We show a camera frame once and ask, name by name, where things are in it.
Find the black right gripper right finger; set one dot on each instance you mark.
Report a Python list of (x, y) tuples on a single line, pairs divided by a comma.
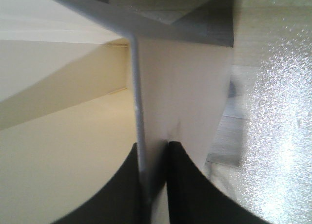
[(193, 199)]

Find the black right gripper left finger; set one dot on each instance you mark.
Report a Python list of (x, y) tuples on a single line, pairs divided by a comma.
[(118, 202)]

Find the white plastic trash bin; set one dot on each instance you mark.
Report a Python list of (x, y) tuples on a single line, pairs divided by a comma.
[(81, 81)]

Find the grey round rug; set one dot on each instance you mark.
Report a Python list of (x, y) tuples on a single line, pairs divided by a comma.
[(275, 178)]

